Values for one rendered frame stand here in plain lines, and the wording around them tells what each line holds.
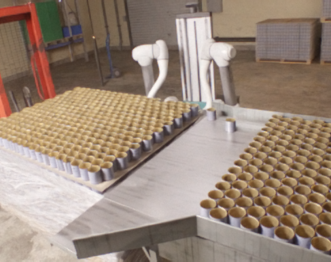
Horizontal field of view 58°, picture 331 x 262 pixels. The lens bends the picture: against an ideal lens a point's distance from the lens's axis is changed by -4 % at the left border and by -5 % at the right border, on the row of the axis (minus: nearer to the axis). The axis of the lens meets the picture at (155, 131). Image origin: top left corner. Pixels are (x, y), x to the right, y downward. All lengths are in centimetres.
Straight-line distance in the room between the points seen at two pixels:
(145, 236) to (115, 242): 12
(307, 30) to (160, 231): 761
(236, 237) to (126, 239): 41
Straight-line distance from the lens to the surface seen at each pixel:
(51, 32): 1089
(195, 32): 303
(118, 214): 145
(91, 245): 126
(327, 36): 847
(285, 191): 144
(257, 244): 119
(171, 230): 125
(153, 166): 176
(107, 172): 166
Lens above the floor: 196
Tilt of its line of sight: 24 degrees down
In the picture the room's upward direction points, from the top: 8 degrees counter-clockwise
